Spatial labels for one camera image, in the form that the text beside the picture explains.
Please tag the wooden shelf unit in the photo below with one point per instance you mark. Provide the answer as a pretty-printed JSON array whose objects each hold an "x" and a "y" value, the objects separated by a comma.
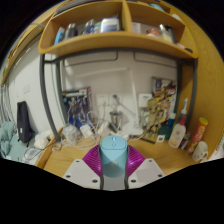
[{"x": 116, "y": 40}]

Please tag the clear plastic jar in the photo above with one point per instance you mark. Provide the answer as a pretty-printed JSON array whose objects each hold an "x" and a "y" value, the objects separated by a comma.
[{"x": 69, "y": 134}]

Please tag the light blue computer mouse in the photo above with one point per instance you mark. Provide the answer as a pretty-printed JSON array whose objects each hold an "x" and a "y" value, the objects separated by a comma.
[{"x": 113, "y": 155}]

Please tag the white printed mug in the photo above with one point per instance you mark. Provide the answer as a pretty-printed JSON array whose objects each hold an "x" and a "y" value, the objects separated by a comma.
[{"x": 200, "y": 151}]

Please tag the white lotion bottle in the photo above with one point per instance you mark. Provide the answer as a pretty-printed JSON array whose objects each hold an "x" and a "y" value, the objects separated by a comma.
[{"x": 177, "y": 134}]

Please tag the white wall socket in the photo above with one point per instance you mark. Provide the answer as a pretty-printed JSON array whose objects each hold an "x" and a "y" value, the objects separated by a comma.
[{"x": 102, "y": 100}]

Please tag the large white power adapter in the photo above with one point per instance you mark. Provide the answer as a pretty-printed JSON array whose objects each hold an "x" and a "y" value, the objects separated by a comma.
[{"x": 104, "y": 127}]

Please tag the robot model kit box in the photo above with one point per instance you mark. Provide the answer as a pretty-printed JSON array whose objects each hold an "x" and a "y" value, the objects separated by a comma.
[{"x": 76, "y": 106}]

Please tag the bed with teal bedding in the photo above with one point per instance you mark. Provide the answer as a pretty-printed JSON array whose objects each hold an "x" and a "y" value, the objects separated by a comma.
[{"x": 8, "y": 140}]

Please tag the metal cup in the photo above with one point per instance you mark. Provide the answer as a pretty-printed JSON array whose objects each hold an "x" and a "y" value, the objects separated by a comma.
[{"x": 116, "y": 118}]

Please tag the black backpack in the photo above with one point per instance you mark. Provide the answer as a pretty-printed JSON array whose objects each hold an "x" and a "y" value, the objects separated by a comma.
[{"x": 24, "y": 121}]

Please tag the small white clock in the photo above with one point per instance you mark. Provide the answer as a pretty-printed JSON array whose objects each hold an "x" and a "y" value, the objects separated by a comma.
[{"x": 160, "y": 139}]

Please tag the white crumpled cloth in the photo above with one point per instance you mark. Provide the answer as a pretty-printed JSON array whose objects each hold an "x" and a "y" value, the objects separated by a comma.
[{"x": 41, "y": 141}]

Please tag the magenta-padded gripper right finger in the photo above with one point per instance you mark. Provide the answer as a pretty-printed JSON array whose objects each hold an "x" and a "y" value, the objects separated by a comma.
[{"x": 148, "y": 171}]

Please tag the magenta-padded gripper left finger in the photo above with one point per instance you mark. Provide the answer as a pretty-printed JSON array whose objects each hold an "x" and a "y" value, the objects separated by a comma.
[{"x": 80, "y": 173}]

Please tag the red chips can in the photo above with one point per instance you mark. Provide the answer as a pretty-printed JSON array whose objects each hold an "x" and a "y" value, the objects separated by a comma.
[{"x": 198, "y": 133}]

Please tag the colourful printed box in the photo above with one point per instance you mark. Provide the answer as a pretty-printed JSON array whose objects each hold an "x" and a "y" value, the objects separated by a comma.
[{"x": 165, "y": 87}]

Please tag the small white charger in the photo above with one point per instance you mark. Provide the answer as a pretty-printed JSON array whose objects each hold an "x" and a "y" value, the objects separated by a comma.
[{"x": 86, "y": 131}]

